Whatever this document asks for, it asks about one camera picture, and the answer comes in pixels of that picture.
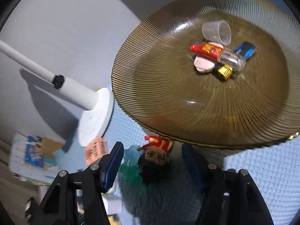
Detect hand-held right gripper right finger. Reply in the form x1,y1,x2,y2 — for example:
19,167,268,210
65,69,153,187
181,143,275,225

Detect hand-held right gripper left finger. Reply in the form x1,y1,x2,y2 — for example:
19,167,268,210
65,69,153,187
39,142,124,225

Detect teal leaf-shaped toy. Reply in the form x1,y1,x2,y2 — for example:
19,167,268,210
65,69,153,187
119,159,146,193

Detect black-haired toy figurine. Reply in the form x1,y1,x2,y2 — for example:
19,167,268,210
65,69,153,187
137,135,174,185

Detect brown ribbed glass bowl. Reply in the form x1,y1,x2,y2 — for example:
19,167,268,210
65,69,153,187
111,0,300,149

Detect orange small box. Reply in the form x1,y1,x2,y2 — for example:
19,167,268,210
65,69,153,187
84,137,107,167

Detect cardboard pen holder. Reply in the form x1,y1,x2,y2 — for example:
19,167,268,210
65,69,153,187
41,137,64,160

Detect light blue textured mat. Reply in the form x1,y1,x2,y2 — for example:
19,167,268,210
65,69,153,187
77,82,300,225

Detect white desk lamp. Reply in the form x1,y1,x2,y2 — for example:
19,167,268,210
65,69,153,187
0,40,115,147

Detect red tube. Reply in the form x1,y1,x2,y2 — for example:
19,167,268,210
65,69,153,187
190,42,224,58

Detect blue and black battery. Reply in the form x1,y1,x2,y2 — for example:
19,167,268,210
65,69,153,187
233,41,257,60

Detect clear plastic cup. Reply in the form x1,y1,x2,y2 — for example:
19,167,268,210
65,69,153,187
202,20,232,46

